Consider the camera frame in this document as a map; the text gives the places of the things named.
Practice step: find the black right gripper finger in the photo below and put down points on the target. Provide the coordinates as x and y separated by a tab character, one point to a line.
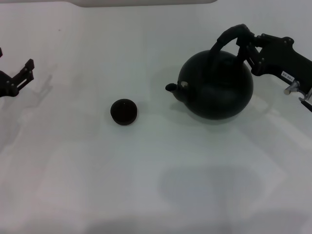
248	56
256	39

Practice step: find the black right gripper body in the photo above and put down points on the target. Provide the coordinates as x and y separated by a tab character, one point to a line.
280	58

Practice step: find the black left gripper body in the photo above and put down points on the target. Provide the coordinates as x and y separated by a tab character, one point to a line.
5	85

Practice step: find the black round teapot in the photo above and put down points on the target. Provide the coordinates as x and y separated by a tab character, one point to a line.
217	92

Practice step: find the small dark teacup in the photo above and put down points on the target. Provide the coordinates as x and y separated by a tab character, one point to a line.
123	112

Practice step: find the silver connector plug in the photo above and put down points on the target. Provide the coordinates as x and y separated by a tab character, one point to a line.
291	87

